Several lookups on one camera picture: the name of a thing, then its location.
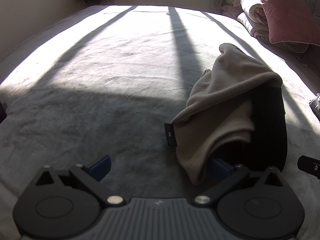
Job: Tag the black fleece-lined pants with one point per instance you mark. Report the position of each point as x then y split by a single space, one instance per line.
225 92

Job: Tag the grey quilted headboard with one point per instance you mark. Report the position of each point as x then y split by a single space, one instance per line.
313 7

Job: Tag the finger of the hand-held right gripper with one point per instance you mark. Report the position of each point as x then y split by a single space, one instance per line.
308 165

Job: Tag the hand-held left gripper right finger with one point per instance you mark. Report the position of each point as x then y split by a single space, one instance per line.
220 168

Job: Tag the small pink cushion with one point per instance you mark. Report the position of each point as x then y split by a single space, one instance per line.
231 11

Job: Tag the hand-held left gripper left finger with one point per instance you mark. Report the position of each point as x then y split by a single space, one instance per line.
100 167

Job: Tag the maroon pillow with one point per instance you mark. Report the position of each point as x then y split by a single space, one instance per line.
282 12

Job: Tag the folded grey pink duvet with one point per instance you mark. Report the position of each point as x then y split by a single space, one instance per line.
252 12

